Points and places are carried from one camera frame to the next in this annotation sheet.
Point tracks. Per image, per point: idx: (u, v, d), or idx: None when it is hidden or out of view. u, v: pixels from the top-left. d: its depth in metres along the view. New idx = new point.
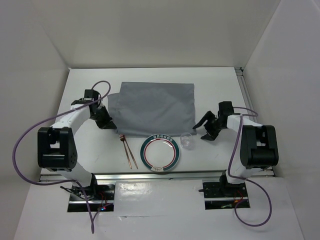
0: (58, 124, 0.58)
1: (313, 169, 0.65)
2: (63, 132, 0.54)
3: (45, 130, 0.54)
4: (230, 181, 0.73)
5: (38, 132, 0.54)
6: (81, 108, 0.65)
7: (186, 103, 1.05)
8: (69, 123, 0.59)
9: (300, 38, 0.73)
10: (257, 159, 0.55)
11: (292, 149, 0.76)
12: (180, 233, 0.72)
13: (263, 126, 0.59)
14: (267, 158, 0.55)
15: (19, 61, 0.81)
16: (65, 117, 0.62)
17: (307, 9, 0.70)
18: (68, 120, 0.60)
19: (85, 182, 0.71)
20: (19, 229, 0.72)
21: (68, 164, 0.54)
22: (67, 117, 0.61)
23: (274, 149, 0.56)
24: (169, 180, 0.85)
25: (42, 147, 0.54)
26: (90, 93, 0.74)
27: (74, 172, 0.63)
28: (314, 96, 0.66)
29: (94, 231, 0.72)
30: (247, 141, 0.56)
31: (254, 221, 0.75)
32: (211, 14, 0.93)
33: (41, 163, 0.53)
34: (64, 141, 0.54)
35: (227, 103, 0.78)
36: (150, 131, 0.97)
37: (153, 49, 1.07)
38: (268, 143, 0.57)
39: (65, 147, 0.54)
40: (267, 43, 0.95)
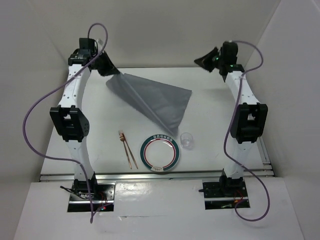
0: (65, 101, 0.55)
1: (313, 168, 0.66)
2: (73, 111, 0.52)
3: (56, 110, 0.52)
4: (229, 176, 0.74)
5: (51, 111, 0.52)
6: (81, 72, 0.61)
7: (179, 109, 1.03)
8: (75, 98, 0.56)
9: (299, 37, 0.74)
10: (245, 134, 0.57)
11: (293, 148, 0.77)
12: (180, 232, 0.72)
13: (256, 104, 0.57)
14: (253, 132, 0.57)
15: (20, 60, 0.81)
16: (67, 88, 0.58)
17: (306, 8, 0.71)
18: (73, 93, 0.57)
19: (88, 168, 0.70)
20: (19, 229, 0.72)
21: (83, 132, 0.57)
22: (70, 90, 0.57)
23: (261, 127, 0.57)
24: (169, 180, 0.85)
25: (56, 123, 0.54)
26: (85, 43, 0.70)
27: (81, 151, 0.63)
28: (312, 95, 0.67)
29: (92, 221, 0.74)
30: (239, 120, 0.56)
31: (252, 215, 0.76)
32: (211, 14, 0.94)
33: (60, 133, 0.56)
34: (76, 118, 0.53)
35: (231, 45, 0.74)
36: (131, 132, 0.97)
37: (154, 49, 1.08)
38: (258, 120, 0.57)
39: (78, 122, 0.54)
40: (267, 44, 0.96)
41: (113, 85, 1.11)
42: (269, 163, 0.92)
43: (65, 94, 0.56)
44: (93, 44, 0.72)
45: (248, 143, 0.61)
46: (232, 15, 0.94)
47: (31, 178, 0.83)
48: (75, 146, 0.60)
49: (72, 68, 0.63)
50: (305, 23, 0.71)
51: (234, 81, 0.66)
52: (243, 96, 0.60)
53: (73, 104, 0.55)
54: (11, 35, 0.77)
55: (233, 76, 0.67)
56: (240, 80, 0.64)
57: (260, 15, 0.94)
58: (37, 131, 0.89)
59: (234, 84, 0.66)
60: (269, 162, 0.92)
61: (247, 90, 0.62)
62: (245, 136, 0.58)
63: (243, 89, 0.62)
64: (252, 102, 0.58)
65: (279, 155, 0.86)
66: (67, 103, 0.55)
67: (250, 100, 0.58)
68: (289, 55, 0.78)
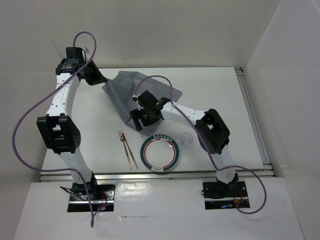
0: (53, 109, 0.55)
1: (313, 168, 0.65)
2: (63, 119, 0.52)
3: (44, 119, 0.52)
4: (227, 182, 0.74)
5: (37, 122, 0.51)
6: (70, 81, 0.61)
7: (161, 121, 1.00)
8: (64, 106, 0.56)
9: (299, 37, 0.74)
10: (220, 143, 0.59)
11: (292, 149, 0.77)
12: (180, 232, 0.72)
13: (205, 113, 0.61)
14: (224, 136, 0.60)
15: (20, 60, 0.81)
16: (56, 97, 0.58)
17: (305, 9, 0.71)
18: (61, 102, 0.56)
19: (86, 173, 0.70)
20: (19, 230, 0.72)
21: (74, 143, 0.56)
22: (59, 98, 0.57)
23: (225, 127, 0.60)
24: (168, 180, 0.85)
25: (45, 134, 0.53)
26: (73, 52, 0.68)
27: (76, 160, 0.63)
28: (311, 95, 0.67)
29: (93, 225, 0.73)
30: (209, 138, 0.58)
31: (248, 208, 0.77)
32: (211, 14, 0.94)
33: (50, 146, 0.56)
34: (65, 127, 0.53)
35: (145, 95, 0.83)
36: (112, 125, 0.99)
37: (153, 49, 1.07)
38: (218, 124, 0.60)
39: (67, 131, 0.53)
40: (266, 44, 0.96)
41: None
42: (269, 163, 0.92)
43: (53, 103, 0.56)
44: (81, 52, 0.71)
45: (225, 146, 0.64)
46: (232, 14, 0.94)
47: (31, 179, 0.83)
48: (69, 156, 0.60)
49: (60, 77, 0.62)
50: (305, 22, 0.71)
51: (171, 112, 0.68)
52: (190, 116, 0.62)
53: (62, 112, 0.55)
54: (10, 34, 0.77)
55: (167, 109, 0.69)
56: (176, 108, 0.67)
57: (261, 14, 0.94)
58: (36, 131, 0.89)
59: (173, 114, 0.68)
60: (269, 161, 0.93)
61: (188, 111, 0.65)
62: (220, 145, 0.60)
63: (184, 112, 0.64)
64: (200, 115, 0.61)
65: (279, 155, 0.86)
66: (55, 113, 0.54)
67: (197, 115, 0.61)
68: (289, 54, 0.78)
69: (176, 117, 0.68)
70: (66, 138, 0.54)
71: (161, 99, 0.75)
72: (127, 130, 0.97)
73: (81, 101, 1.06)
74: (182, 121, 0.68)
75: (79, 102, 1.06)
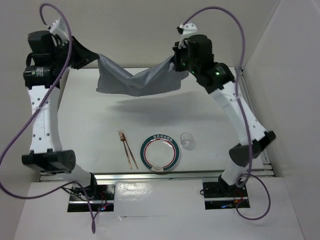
0: (38, 143, 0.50)
1: (313, 169, 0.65)
2: (52, 158, 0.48)
3: (30, 159, 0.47)
4: (230, 184, 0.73)
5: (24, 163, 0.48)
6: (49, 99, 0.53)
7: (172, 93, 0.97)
8: (48, 137, 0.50)
9: (298, 37, 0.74)
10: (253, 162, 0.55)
11: (292, 148, 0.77)
12: (180, 232, 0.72)
13: (266, 136, 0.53)
14: None
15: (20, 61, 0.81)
16: (36, 125, 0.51)
17: (305, 9, 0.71)
18: (45, 132, 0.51)
19: (86, 177, 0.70)
20: (19, 229, 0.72)
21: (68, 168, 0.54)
22: (41, 127, 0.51)
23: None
24: (168, 180, 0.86)
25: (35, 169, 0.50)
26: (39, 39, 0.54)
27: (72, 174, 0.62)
28: (311, 95, 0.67)
29: (95, 232, 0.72)
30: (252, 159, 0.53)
31: (252, 215, 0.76)
32: (210, 13, 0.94)
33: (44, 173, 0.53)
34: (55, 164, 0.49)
35: (202, 47, 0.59)
36: (111, 126, 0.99)
37: (154, 49, 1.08)
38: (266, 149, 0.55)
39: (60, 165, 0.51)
40: (266, 44, 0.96)
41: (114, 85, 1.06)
42: (269, 163, 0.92)
43: (35, 135, 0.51)
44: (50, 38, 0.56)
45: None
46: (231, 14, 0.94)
47: (31, 179, 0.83)
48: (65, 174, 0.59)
49: (34, 91, 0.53)
50: (304, 22, 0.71)
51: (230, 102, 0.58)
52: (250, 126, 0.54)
53: (49, 147, 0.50)
54: None
55: (226, 96, 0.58)
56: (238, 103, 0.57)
57: (260, 14, 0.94)
58: None
59: (228, 105, 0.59)
60: (269, 162, 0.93)
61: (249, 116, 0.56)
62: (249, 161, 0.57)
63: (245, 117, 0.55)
64: (260, 134, 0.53)
65: (279, 155, 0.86)
66: (41, 148, 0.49)
67: (257, 132, 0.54)
68: (288, 54, 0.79)
69: (228, 108, 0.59)
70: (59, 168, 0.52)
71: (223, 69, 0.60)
72: (127, 129, 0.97)
73: (81, 101, 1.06)
74: (232, 117, 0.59)
75: (79, 102, 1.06)
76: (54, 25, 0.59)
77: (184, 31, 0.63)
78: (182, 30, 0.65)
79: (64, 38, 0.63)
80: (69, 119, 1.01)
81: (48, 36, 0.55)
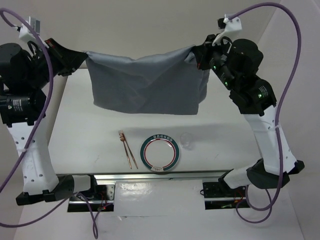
0: (31, 186, 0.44)
1: (312, 168, 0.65)
2: (50, 198, 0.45)
3: (27, 200, 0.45)
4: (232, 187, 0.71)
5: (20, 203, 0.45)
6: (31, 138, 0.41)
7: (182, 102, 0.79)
8: (42, 179, 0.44)
9: (297, 37, 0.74)
10: None
11: (292, 148, 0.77)
12: (180, 233, 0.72)
13: (295, 167, 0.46)
14: None
15: None
16: (25, 165, 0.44)
17: (304, 9, 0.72)
18: (37, 174, 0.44)
19: (85, 180, 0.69)
20: (19, 229, 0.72)
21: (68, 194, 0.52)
22: (32, 168, 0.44)
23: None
24: (168, 180, 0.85)
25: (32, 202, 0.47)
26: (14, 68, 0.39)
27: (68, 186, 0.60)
28: (310, 95, 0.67)
29: (98, 238, 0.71)
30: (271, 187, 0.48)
31: (256, 218, 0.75)
32: None
33: None
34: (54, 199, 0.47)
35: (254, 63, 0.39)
36: (111, 126, 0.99)
37: (154, 49, 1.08)
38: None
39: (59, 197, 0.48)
40: (266, 44, 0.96)
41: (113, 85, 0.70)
42: None
43: (25, 176, 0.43)
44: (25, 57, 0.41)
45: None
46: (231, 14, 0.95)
47: None
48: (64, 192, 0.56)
49: (16, 128, 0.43)
50: (304, 22, 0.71)
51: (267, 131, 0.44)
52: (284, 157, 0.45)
53: (45, 188, 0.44)
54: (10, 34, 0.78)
55: (266, 123, 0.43)
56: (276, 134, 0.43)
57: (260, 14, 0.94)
58: None
59: (263, 133, 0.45)
60: None
61: (285, 144, 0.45)
62: None
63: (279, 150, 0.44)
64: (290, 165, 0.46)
65: None
66: (35, 190, 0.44)
67: (288, 164, 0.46)
68: (288, 54, 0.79)
69: (261, 135, 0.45)
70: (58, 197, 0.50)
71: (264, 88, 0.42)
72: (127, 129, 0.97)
73: (81, 101, 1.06)
74: (261, 143, 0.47)
75: (80, 102, 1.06)
76: (23, 29, 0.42)
77: (227, 29, 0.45)
78: (224, 26, 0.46)
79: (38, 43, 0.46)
80: (69, 119, 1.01)
81: (19, 55, 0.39)
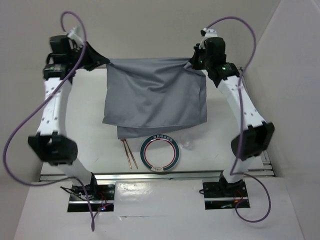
0: (45, 126, 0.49)
1: (313, 168, 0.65)
2: (56, 139, 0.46)
3: (35, 141, 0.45)
4: (230, 181, 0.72)
5: (28, 142, 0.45)
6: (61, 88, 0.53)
7: (187, 107, 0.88)
8: (56, 121, 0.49)
9: (298, 37, 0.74)
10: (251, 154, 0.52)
11: (292, 148, 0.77)
12: (180, 232, 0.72)
13: (262, 125, 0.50)
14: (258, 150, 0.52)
15: (20, 60, 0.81)
16: (46, 110, 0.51)
17: (305, 8, 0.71)
18: (53, 116, 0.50)
19: (84, 175, 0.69)
20: (19, 229, 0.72)
21: (70, 158, 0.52)
22: (51, 111, 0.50)
23: (266, 145, 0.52)
24: (168, 180, 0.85)
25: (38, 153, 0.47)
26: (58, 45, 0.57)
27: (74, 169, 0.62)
28: (311, 95, 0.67)
29: (94, 230, 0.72)
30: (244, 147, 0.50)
31: (254, 217, 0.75)
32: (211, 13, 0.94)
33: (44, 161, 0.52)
34: (60, 147, 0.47)
35: (220, 47, 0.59)
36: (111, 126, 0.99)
37: (154, 49, 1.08)
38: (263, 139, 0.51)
39: (63, 150, 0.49)
40: (266, 43, 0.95)
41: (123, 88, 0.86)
42: (269, 163, 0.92)
43: (44, 117, 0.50)
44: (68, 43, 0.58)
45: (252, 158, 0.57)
46: None
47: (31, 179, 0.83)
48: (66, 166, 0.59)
49: (50, 82, 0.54)
50: (304, 22, 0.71)
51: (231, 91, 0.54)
52: (246, 114, 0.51)
53: (55, 128, 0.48)
54: (11, 34, 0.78)
55: (228, 86, 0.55)
56: (239, 91, 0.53)
57: None
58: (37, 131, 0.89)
59: (230, 95, 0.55)
60: (269, 161, 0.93)
61: (247, 105, 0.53)
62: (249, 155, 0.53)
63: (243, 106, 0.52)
64: (257, 121, 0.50)
65: (279, 155, 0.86)
66: (47, 131, 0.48)
67: (254, 120, 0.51)
68: (288, 54, 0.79)
69: (231, 100, 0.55)
70: (60, 156, 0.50)
71: (230, 66, 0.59)
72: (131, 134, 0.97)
73: (81, 101, 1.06)
74: (234, 110, 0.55)
75: (79, 102, 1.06)
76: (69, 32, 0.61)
77: (207, 34, 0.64)
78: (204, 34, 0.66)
79: (79, 41, 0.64)
80: (69, 119, 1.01)
81: (66, 38, 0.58)
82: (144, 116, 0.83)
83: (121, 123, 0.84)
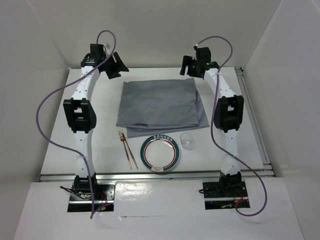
0: (77, 94, 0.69)
1: (313, 168, 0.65)
2: (84, 103, 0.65)
3: (69, 102, 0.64)
4: (226, 173, 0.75)
5: (63, 104, 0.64)
6: (92, 72, 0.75)
7: (187, 109, 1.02)
8: (85, 92, 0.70)
9: (298, 37, 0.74)
10: (227, 123, 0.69)
11: (292, 148, 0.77)
12: (180, 232, 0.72)
13: (234, 97, 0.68)
14: (235, 120, 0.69)
15: (20, 60, 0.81)
16: (80, 85, 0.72)
17: (305, 9, 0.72)
18: (84, 89, 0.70)
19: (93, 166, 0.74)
20: (19, 229, 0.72)
21: (91, 125, 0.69)
22: (83, 87, 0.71)
23: (239, 115, 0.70)
24: (168, 180, 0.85)
25: (67, 113, 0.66)
26: (96, 48, 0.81)
27: (86, 144, 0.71)
28: (311, 95, 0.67)
29: (92, 218, 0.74)
30: (221, 114, 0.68)
31: (246, 211, 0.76)
32: (211, 14, 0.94)
33: (70, 123, 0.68)
34: (85, 110, 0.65)
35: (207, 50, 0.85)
36: (111, 126, 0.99)
37: (154, 49, 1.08)
38: (237, 109, 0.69)
39: (87, 114, 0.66)
40: (266, 44, 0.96)
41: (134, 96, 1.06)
42: (269, 163, 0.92)
43: (77, 89, 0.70)
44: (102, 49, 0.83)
45: (233, 130, 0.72)
46: (232, 16, 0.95)
47: (31, 179, 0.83)
48: (81, 137, 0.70)
49: (85, 69, 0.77)
50: (305, 22, 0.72)
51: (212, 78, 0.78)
52: (221, 90, 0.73)
53: (84, 96, 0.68)
54: (11, 34, 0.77)
55: (210, 74, 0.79)
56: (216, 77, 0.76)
57: (261, 14, 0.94)
58: (37, 131, 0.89)
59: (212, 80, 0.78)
60: (269, 161, 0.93)
61: (223, 85, 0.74)
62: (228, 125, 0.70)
63: (220, 86, 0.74)
64: (230, 94, 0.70)
65: (279, 155, 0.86)
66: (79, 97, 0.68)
67: (228, 93, 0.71)
68: (289, 54, 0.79)
69: (212, 84, 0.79)
70: (85, 119, 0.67)
71: (213, 62, 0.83)
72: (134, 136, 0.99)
73: None
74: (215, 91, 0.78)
75: None
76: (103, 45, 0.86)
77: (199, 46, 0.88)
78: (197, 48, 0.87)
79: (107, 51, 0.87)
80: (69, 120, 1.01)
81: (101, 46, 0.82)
82: (151, 118, 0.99)
83: (130, 123, 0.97)
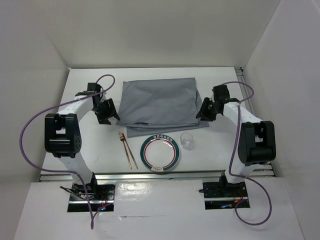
0: (65, 111, 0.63)
1: (313, 169, 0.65)
2: (70, 117, 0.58)
3: (52, 116, 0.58)
4: (230, 181, 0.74)
5: (46, 118, 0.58)
6: (85, 99, 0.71)
7: (187, 109, 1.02)
8: (75, 110, 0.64)
9: (298, 38, 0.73)
10: (256, 157, 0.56)
11: (292, 148, 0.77)
12: (180, 232, 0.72)
13: (260, 123, 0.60)
14: (265, 154, 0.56)
15: (19, 61, 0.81)
16: (70, 105, 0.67)
17: (306, 9, 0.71)
18: (73, 107, 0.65)
19: (86, 174, 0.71)
20: (19, 229, 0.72)
21: (74, 148, 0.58)
22: (72, 105, 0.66)
23: (272, 146, 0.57)
24: (168, 180, 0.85)
25: (48, 131, 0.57)
26: (93, 85, 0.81)
27: (75, 164, 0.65)
28: (311, 95, 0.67)
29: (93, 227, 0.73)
30: (247, 143, 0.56)
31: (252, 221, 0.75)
32: (211, 14, 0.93)
33: (48, 147, 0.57)
34: (70, 125, 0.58)
35: (224, 89, 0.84)
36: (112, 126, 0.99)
37: (154, 49, 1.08)
38: (267, 140, 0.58)
39: (71, 131, 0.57)
40: (266, 43, 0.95)
41: (136, 95, 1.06)
42: (269, 163, 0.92)
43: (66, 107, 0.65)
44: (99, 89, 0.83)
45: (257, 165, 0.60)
46: (231, 16, 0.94)
47: (31, 179, 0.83)
48: (69, 161, 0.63)
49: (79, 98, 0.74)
50: (305, 23, 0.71)
51: (232, 109, 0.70)
52: (244, 118, 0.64)
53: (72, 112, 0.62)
54: (10, 34, 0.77)
55: (230, 105, 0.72)
56: (237, 107, 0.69)
57: (261, 14, 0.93)
58: (37, 132, 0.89)
59: (232, 111, 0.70)
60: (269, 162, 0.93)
61: (246, 113, 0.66)
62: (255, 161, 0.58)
63: (241, 114, 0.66)
64: (255, 121, 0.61)
65: (279, 155, 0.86)
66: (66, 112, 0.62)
67: (253, 120, 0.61)
68: (289, 54, 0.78)
69: (232, 114, 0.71)
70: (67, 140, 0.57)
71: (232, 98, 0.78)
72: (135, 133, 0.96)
73: None
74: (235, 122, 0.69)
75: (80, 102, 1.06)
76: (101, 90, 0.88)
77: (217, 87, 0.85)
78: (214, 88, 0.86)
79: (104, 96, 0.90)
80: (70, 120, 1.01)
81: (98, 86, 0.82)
82: (151, 117, 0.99)
83: (130, 123, 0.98)
